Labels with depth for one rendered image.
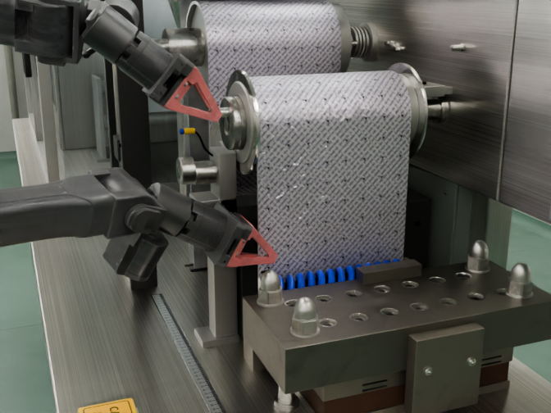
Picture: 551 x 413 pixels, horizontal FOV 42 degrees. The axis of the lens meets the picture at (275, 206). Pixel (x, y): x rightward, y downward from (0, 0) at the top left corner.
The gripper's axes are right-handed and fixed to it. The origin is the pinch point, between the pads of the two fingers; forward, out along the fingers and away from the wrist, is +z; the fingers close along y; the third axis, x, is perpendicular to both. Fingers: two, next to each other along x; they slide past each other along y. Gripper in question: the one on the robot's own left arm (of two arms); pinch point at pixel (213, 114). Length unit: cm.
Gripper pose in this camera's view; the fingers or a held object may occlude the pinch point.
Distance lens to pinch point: 99.8
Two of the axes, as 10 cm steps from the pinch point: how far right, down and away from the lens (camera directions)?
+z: 7.5, 5.6, 3.5
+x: 6.0, -8.0, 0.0
